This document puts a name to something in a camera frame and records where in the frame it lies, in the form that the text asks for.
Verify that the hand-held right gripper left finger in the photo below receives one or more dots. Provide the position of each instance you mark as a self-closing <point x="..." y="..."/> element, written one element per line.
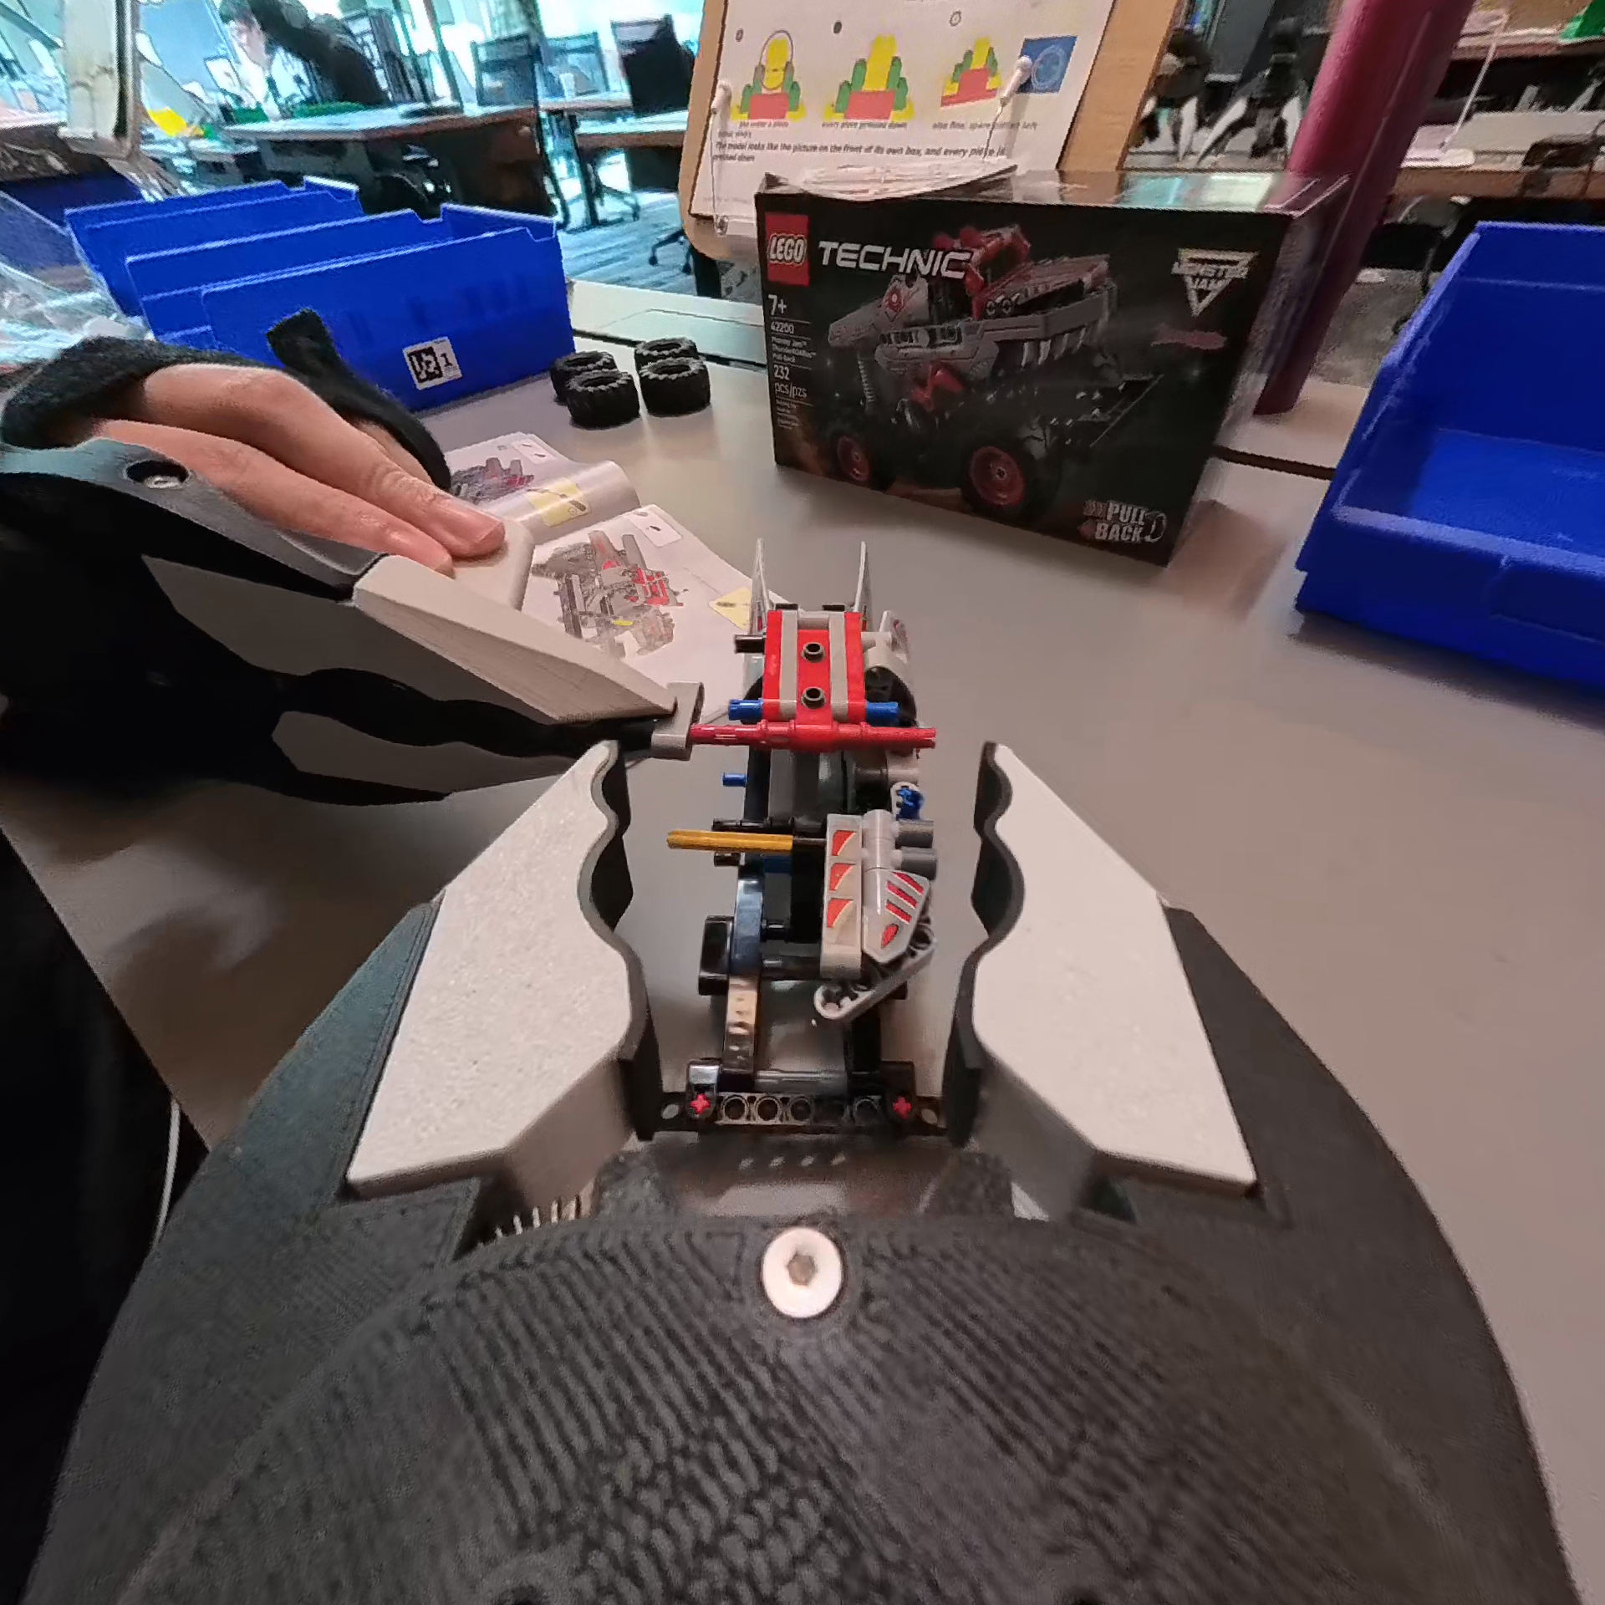
<point x="502" y="1003"/>

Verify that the instruction booklet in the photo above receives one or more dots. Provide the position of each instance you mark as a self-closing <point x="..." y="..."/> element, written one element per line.
<point x="588" y="490"/>

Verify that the blue open-front bin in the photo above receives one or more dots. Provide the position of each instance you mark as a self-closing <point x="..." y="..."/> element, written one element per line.
<point x="1480" y="504"/>

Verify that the clear plastic bag with papers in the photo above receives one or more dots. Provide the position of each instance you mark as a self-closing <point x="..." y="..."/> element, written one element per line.
<point x="879" y="181"/>

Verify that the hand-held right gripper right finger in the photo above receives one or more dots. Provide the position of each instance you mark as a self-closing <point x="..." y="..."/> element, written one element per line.
<point x="1104" y="1003"/>

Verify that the black toy set box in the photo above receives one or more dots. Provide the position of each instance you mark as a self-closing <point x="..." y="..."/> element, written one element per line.
<point x="1003" y="352"/>

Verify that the brick-built toy truck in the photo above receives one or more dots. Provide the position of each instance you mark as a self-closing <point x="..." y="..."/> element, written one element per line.
<point x="814" y="679"/>

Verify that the maroon bottle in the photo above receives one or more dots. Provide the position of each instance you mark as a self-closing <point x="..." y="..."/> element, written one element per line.
<point x="1380" y="87"/>

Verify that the grey desk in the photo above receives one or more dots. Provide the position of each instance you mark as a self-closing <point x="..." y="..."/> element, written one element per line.
<point x="1254" y="814"/>

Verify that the black white marker tag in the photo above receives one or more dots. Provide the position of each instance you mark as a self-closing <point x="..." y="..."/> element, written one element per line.
<point x="431" y="366"/>

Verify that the grey connector brick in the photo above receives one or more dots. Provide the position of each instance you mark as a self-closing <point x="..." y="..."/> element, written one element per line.
<point x="680" y="733"/>

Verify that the instruction sheet board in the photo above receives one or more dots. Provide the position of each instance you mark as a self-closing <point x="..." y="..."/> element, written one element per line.
<point x="879" y="137"/>

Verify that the person's left hand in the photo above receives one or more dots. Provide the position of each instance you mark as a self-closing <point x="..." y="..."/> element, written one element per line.
<point x="312" y="466"/>

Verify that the background wooden table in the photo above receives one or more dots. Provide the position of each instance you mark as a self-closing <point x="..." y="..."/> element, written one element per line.
<point x="375" y="122"/>

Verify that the crumpled clear plastic bags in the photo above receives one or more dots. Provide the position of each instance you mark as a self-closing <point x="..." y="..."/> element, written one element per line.
<point x="51" y="312"/>

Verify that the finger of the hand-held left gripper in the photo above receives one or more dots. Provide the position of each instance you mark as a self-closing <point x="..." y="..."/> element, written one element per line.
<point x="413" y="752"/>
<point x="502" y="641"/>

